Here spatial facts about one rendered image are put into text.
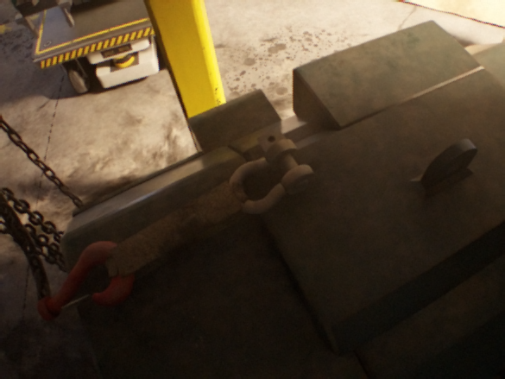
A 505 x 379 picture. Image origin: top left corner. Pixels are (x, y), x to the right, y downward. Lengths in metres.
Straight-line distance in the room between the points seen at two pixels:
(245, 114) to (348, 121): 0.20
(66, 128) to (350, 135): 1.54
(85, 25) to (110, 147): 0.52
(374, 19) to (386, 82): 1.57
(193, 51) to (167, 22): 0.09
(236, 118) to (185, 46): 0.27
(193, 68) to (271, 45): 1.04
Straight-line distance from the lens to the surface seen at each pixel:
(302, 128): 0.50
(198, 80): 0.90
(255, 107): 0.62
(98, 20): 1.76
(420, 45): 0.59
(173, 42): 0.82
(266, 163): 0.41
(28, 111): 2.07
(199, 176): 0.47
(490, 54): 0.68
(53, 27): 1.87
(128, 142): 1.66
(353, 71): 0.52
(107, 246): 0.44
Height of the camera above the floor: 1.24
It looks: 62 degrees down
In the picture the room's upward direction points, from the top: 8 degrees counter-clockwise
